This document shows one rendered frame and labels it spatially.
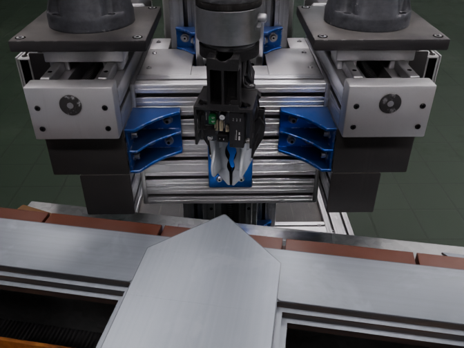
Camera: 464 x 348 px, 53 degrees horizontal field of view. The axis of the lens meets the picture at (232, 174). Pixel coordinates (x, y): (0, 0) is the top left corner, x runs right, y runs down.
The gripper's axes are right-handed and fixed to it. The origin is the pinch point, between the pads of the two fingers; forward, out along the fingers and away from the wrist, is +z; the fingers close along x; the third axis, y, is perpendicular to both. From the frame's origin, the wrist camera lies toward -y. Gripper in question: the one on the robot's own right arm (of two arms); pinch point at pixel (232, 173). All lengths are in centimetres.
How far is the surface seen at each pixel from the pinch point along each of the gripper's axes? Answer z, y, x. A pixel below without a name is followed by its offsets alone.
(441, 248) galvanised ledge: 22.0, -13.9, 37.2
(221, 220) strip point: 5.5, 4.0, -0.9
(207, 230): 5.5, 6.6, -2.5
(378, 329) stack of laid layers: 7.4, 18.7, 19.9
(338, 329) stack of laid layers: 7.6, 19.2, 15.3
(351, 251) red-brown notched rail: 7.4, 5.8, 17.5
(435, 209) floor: 90, -121, 73
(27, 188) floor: 90, -109, -114
